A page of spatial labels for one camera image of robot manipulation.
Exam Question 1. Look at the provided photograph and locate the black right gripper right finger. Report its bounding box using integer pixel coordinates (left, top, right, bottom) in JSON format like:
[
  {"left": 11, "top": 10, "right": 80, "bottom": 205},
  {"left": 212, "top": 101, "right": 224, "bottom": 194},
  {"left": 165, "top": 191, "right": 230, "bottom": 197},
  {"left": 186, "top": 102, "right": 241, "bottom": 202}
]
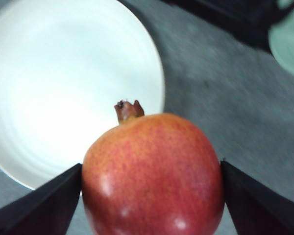
[{"left": 221, "top": 161, "right": 294, "bottom": 235}]

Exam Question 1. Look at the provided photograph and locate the red pomegranate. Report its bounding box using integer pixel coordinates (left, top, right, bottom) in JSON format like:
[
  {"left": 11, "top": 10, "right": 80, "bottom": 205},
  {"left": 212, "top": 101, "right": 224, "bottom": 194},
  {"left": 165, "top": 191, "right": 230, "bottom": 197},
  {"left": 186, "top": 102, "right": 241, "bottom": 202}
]
[{"left": 82, "top": 101, "right": 224, "bottom": 235}]

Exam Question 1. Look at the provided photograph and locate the white plate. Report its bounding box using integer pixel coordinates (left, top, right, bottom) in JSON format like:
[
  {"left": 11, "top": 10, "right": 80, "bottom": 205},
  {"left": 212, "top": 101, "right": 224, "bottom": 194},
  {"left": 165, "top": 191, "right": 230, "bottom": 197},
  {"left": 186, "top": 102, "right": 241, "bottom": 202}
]
[{"left": 0, "top": 0, "right": 165, "bottom": 190}]

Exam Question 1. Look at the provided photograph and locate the green plate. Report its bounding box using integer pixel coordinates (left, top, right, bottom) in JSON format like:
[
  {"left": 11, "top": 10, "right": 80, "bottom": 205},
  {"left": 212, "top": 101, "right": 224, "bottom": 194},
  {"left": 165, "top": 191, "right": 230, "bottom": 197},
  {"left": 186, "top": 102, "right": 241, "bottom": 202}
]
[{"left": 268, "top": 12, "right": 294, "bottom": 73}]

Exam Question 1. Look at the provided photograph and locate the black dish rack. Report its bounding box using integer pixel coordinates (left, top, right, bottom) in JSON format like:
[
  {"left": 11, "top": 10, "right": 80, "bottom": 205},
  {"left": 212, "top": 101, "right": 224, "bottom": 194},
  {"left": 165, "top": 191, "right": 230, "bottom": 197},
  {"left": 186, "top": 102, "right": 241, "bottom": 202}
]
[{"left": 163, "top": 0, "right": 294, "bottom": 47}]

